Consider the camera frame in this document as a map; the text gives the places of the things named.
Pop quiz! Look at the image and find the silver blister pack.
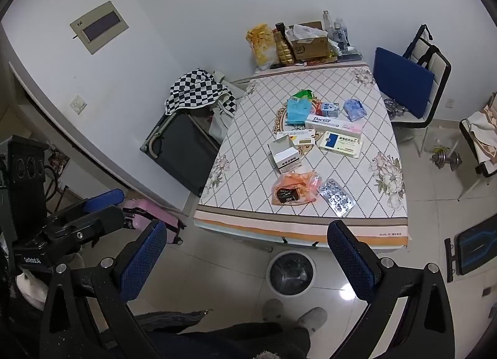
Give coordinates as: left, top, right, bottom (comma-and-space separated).
317, 178, 355, 218

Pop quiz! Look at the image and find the orange plastic bag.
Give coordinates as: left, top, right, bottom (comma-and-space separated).
271, 171, 322, 206

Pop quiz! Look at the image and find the white blue medicine box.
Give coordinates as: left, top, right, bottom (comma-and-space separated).
317, 131, 362, 158

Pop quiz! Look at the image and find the white small box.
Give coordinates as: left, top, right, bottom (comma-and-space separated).
268, 134, 302, 174

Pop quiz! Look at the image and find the white yellow box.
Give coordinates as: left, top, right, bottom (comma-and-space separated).
276, 130, 316, 147

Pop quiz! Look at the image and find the long white pink box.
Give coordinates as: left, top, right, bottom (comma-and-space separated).
304, 114, 362, 137

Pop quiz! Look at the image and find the red blue small box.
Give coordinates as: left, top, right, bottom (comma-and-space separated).
316, 102, 340, 118

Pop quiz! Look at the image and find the blue green packet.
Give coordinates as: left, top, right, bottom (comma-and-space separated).
286, 89, 313, 125

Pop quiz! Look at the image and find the white trash bin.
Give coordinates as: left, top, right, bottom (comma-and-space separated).
266, 251, 317, 298

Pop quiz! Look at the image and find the pink suitcase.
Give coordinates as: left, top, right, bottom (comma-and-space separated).
122, 199, 186, 245

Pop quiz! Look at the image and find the right grey slipper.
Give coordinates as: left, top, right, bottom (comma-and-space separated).
297, 307, 328, 334

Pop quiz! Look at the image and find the grey slipper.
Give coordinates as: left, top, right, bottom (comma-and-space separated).
262, 298, 284, 323
297, 307, 328, 334

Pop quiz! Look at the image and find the black blue step board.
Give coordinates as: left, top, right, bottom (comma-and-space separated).
444, 215, 497, 283

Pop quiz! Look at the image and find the left grey slipper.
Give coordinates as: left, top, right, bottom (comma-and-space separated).
262, 298, 284, 323

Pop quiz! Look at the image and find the dark folded cot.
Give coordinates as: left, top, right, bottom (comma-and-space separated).
140, 111, 221, 197

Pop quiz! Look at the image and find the chrome dumbbell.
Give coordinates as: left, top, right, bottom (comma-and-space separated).
431, 147, 463, 171

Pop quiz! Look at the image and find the patterned tablecloth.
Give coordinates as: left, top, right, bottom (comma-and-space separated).
194, 62, 409, 250

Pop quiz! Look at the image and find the light blue tissue pack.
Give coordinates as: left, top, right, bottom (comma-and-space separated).
344, 99, 367, 122

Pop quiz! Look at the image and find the checkered black white cloth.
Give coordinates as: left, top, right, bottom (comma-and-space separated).
164, 69, 237, 118

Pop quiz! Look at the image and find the white black chair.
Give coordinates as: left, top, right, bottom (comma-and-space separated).
373, 24, 452, 144

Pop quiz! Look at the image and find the cardboard box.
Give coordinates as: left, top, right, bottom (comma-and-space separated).
286, 21, 329, 61

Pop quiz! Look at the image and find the gold chocolate box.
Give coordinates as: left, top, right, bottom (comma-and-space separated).
273, 29, 296, 66

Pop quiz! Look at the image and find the clear water bottle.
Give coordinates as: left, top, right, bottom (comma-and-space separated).
333, 20, 348, 51

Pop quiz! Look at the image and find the yellow snack bag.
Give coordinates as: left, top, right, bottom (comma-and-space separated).
246, 23, 279, 70

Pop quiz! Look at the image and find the wall switch plate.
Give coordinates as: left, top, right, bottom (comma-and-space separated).
70, 95, 87, 115

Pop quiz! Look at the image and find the beige wall panel box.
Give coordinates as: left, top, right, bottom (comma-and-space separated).
70, 1, 129, 55

